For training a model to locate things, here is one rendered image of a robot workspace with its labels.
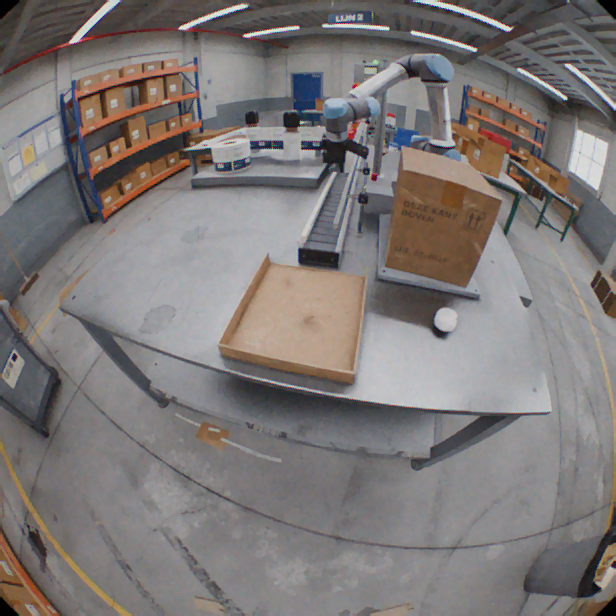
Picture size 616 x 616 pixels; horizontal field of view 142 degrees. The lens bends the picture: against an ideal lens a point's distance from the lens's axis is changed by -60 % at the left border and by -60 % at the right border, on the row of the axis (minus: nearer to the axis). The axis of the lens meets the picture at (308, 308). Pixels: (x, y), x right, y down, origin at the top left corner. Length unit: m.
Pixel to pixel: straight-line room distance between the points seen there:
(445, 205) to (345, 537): 1.27
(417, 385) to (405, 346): 0.09
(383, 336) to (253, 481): 0.95
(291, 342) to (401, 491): 1.00
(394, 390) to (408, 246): 0.34
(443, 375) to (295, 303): 0.36
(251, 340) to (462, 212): 0.54
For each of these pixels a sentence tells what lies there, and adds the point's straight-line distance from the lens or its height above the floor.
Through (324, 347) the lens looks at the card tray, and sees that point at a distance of 0.52.
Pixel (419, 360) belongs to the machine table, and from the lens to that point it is 0.55.
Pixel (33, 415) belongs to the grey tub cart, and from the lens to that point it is 2.07.
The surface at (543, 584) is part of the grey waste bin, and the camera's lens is 1.89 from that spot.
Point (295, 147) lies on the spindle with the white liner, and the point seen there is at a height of 0.98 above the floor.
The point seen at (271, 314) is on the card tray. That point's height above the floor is 0.83.
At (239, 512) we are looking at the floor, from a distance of 1.30.
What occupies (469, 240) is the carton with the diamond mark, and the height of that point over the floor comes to 0.99.
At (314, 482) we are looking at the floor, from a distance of 1.27.
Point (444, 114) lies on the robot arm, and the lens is 1.12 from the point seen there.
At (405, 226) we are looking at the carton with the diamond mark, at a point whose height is 0.98.
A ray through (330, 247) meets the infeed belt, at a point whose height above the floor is 0.88.
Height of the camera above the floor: 1.26
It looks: 47 degrees down
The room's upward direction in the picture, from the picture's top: straight up
